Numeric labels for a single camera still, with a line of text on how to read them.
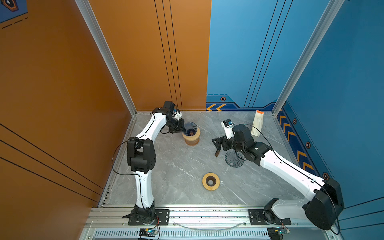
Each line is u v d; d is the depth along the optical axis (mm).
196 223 728
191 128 965
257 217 725
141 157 546
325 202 390
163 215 741
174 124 813
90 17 725
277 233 707
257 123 1033
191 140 947
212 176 848
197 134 940
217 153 915
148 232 708
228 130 680
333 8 699
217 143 707
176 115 885
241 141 583
